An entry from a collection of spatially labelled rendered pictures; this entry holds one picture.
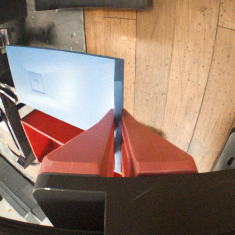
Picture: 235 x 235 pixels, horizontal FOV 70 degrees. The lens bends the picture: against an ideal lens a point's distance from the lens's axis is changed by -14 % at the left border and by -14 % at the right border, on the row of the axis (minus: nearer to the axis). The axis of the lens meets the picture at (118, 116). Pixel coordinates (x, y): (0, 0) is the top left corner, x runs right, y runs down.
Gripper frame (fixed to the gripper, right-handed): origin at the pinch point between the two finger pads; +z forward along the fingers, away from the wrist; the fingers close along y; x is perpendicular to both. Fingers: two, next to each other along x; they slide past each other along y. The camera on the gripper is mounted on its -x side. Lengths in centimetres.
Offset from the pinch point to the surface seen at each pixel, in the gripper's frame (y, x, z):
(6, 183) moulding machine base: 318, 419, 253
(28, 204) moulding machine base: 231, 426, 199
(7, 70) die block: 17.4, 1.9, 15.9
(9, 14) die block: 16.3, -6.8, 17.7
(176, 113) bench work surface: -6.9, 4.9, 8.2
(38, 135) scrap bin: 16.5, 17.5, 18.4
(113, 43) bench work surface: 0.5, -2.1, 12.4
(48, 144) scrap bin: 15.5, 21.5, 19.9
